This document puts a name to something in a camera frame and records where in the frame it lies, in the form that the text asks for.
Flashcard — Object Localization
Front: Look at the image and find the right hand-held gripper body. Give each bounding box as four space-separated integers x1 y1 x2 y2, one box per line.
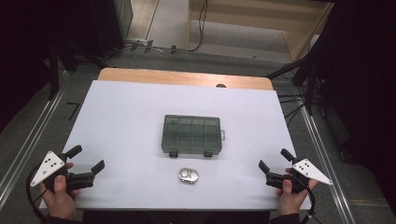
265 158 333 194

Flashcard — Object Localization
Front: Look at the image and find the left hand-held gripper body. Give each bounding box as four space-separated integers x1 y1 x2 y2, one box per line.
30 150 95 192

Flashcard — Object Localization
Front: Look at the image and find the small silver metal case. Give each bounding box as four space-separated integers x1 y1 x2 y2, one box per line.
177 167 200 185

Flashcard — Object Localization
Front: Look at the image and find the grey transparent compartment box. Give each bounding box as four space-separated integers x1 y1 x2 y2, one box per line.
161 114 226 158

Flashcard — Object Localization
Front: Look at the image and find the person's left hand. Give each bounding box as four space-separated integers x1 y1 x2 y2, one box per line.
39 161 80 221

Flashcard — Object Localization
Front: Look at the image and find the person's right hand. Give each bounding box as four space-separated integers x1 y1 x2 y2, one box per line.
276 167 319 217

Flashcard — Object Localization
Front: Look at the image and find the white table board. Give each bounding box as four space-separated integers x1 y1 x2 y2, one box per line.
39 79 313 211

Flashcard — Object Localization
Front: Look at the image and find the black metal stand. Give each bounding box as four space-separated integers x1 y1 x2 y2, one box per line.
265 52 321 116
46 36 108 101

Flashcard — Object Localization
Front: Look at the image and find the dark curtain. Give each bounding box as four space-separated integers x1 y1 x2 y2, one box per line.
0 0 104 133
311 0 396 216

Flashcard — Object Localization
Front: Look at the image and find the wooden table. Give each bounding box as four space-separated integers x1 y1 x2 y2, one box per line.
97 67 275 91

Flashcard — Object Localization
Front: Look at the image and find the dark cabinet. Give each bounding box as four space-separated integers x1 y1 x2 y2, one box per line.
90 0 134 57

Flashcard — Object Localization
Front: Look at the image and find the light wooden shelf unit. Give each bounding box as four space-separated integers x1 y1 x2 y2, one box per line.
186 0 335 62

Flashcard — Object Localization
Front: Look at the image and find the metal floor rail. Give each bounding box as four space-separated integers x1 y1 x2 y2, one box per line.
298 105 358 224
0 69 69 209

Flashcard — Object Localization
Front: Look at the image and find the left hand-held gripper cable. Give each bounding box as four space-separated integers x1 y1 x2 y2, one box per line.
25 166 48 224

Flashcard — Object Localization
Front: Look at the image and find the hand-held gripper cable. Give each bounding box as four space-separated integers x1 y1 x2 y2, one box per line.
300 183 321 224
25 166 48 224

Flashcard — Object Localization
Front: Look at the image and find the right hand-held gripper cable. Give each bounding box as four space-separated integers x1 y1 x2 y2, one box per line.
300 183 321 224

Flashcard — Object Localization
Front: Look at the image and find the bundle of black floor cables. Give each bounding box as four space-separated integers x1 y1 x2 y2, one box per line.
276 91 328 127

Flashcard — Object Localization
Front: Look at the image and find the hanging black cable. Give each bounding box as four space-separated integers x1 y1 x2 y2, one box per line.
186 0 209 52

